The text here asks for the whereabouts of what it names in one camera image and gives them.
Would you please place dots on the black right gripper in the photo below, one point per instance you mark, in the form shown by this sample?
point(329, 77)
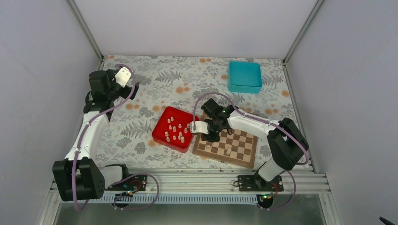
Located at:
point(215, 138)

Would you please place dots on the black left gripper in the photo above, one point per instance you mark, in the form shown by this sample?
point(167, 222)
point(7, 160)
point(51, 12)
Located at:
point(126, 93)

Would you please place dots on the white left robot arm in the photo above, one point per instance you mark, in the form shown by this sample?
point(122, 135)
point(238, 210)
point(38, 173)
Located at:
point(77, 176)

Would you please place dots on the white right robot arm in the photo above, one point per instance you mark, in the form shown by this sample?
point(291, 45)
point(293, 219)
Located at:
point(286, 142)

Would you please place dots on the wooden chessboard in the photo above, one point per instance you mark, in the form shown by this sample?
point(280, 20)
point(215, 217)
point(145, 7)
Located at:
point(242, 144)

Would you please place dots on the teal square plastic bin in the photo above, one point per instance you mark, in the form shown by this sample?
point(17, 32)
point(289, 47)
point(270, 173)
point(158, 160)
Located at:
point(244, 77)

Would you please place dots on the red square plastic tray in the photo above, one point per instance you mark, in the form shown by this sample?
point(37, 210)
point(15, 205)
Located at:
point(172, 129)

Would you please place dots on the floral patterned table mat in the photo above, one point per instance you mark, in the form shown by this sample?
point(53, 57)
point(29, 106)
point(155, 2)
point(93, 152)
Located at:
point(184, 83)

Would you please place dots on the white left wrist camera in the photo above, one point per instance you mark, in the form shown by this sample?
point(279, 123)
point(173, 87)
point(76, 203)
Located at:
point(123, 76)

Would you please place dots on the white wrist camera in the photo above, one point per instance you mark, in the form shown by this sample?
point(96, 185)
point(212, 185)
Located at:
point(199, 127)
point(123, 76)

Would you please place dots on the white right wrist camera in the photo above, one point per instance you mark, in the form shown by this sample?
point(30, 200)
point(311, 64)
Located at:
point(199, 127)

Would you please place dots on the aluminium corner frame post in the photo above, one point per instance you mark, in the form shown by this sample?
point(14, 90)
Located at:
point(85, 28)

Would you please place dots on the aluminium front rail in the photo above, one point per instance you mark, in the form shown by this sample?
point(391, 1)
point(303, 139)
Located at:
point(204, 197)

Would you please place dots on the right aluminium frame post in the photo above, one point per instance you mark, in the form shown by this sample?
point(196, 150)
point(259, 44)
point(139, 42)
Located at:
point(313, 13)

